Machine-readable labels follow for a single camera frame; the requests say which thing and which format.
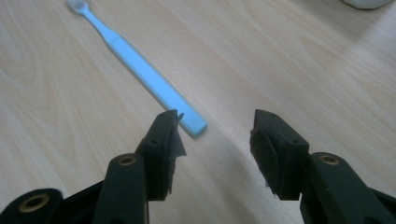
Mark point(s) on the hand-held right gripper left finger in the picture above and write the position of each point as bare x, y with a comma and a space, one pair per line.
155, 155

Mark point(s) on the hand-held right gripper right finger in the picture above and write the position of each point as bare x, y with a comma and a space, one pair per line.
280, 149

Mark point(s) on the white round object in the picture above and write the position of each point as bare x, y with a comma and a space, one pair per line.
365, 3

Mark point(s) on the blue toothbrush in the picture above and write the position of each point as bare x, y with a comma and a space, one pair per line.
137, 65

